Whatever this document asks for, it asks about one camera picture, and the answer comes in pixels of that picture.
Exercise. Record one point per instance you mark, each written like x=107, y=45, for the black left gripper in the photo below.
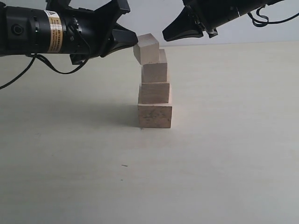
x=60, y=29

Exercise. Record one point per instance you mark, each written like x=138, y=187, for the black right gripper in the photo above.
x=199, y=16

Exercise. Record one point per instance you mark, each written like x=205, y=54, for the smallest wooden cube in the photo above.
x=146, y=51

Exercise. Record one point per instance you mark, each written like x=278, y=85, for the second largest wooden cube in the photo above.
x=154, y=88

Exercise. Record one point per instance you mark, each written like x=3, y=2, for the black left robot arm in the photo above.
x=60, y=29

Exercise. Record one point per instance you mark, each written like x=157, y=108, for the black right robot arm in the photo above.
x=247, y=6

